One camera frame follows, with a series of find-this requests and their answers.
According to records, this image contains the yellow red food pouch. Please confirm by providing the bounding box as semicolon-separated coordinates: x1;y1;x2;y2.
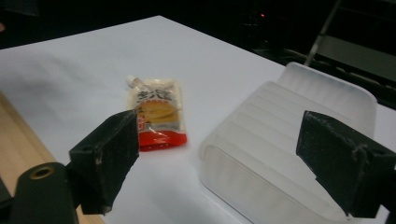
125;75;189;152

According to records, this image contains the translucent white plastic container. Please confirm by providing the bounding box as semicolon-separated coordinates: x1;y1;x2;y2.
198;61;378;224

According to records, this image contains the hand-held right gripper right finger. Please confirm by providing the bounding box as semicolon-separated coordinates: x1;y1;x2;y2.
295;110;396;218

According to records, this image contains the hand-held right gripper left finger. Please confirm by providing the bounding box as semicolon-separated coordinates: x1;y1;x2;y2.
68;109;140;216

